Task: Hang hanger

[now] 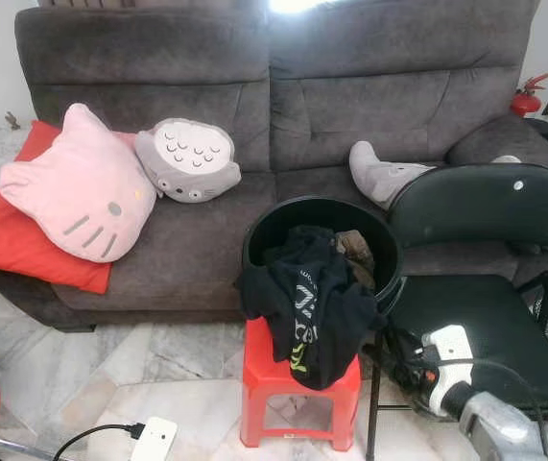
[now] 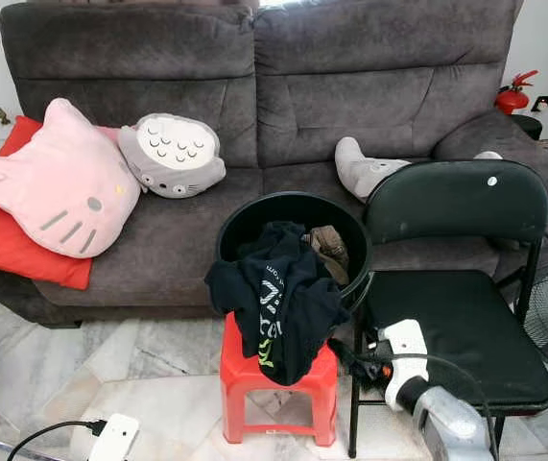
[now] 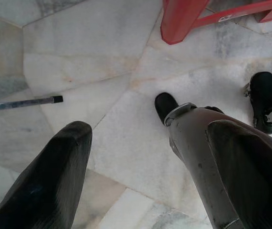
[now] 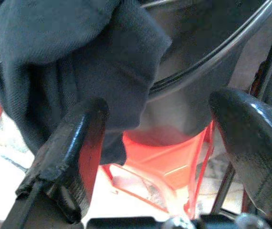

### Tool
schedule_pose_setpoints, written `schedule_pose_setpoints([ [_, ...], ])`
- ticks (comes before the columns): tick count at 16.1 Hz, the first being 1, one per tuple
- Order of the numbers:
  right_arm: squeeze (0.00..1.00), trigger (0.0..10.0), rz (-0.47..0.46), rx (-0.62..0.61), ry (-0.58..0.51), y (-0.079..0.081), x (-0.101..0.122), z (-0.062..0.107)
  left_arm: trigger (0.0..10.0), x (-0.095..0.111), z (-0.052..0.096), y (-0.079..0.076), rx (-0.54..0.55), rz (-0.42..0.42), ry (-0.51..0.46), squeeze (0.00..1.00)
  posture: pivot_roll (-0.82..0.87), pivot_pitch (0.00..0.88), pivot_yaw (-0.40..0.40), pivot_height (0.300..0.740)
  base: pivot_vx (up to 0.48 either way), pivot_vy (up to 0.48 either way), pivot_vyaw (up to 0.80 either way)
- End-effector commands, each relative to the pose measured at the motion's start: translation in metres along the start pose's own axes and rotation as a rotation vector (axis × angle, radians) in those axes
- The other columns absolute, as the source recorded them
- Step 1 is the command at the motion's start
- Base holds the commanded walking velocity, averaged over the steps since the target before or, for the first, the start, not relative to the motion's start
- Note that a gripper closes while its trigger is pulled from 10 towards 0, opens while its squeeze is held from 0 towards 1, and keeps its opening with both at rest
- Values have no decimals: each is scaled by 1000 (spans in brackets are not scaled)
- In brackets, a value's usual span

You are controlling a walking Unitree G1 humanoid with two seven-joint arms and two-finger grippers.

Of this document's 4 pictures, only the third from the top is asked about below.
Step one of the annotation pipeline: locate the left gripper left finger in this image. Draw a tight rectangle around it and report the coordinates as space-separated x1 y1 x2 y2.
0 120 93 229

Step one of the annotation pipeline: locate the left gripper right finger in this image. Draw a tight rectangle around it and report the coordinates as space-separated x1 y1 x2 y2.
206 119 272 229

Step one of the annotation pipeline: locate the grey left robot leg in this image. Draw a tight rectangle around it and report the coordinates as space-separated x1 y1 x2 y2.
154 92 272 229

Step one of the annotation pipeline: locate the steel clothes rack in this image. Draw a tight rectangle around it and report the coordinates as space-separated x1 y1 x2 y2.
0 95 64 112

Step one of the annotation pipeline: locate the red plastic stool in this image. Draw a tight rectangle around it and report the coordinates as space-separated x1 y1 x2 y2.
160 0 272 45

